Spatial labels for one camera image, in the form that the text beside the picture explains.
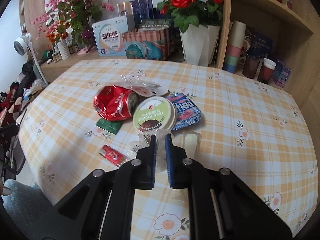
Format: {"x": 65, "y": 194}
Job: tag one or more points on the dark blue patterned box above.
{"x": 142, "y": 10}

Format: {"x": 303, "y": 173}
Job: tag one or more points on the black box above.
{"x": 155, "y": 23}

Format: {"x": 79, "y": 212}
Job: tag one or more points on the pink blossom arrangement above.
{"x": 72, "y": 2}

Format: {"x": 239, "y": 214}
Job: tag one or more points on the clear plastic blister pack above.
{"x": 191, "y": 145}

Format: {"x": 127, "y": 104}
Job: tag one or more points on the person's left hand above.
{"x": 6, "y": 191}

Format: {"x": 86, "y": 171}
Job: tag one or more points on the silver white box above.
{"x": 125, "y": 12}

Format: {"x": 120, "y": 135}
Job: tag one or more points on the person's leg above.
{"x": 27, "y": 205}

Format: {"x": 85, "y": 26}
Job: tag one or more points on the white desk fan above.
{"x": 20, "y": 46}

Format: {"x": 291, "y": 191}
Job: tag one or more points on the clear plastic bag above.
{"x": 36, "y": 88}

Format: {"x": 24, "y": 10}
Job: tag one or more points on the dark blue picture box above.
{"x": 260, "y": 42}

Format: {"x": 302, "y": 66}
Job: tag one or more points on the pile of clothes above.
{"x": 15, "y": 95}

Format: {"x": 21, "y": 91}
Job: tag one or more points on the small glass bottle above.
{"x": 287, "y": 1}

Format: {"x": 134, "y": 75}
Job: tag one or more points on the red rose plant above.
{"x": 190, "y": 2}

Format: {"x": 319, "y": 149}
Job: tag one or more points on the small purple blue box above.
{"x": 282, "y": 75}

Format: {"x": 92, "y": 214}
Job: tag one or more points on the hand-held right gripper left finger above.
{"x": 153, "y": 165}

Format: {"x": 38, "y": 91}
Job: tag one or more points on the wooden sideboard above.
{"x": 62, "y": 66}

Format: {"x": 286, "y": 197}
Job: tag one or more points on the small red packet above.
{"x": 113, "y": 155}

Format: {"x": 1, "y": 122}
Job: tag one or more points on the clear wrapper with red print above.
{"x": 131, "y": 82}

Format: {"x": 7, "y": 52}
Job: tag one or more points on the white angular vase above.
{"x": 198, "y": 45}

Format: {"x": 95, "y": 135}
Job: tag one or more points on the pink cloth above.
{"x": 86, "y": 50}

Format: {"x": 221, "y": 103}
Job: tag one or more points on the wooden shelf unit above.
{"x": 287, "y": 42}

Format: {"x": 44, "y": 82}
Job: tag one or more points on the white ribbed vase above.
{"x": 63, "y": 50}

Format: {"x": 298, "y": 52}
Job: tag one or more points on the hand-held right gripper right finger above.
{"x": 169, "y": 165}

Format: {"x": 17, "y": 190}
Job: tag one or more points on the blue pink snack packet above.
{"x": 186, "y": 111}

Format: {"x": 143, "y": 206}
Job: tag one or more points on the orange flower bunch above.
{"x": 58, "y": 33}

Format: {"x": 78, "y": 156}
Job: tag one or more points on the stack of pastel cups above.
{"x": 235, "y": 47}

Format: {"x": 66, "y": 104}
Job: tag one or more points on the shrink-wrapped can pack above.
{"x": 147, "y": 45}

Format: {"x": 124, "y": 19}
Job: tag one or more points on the green packet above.
{"x": 108, "y": 127}

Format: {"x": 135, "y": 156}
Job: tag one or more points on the dark red cup white liner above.
{"x": 266, "y": 72}

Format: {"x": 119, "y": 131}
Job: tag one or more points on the purple flower bunch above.
{"x": 88, "y": 37}

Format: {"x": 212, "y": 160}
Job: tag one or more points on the white oval card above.
{"x": 152, "y": 90}

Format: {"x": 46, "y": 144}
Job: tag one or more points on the crushed red can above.
{"x": 112, "y": 103}

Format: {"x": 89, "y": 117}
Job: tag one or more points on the brown tumbler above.
{"x": 251, "y": 67}

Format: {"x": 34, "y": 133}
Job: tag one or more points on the white and blue box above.
{"x": 110, "y": 37}

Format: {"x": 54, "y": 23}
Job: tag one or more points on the row of small bottles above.
{"x": 57, "y": 57}

